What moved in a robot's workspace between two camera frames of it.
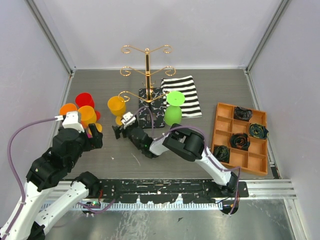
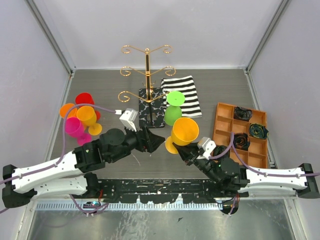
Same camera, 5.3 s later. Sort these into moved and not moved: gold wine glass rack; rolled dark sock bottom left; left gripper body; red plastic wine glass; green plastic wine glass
Moved: left gripper body
Not moved: green plastic wine glass; gold wine glass rack; rolled dark sock bottom left; red plastic wine glass
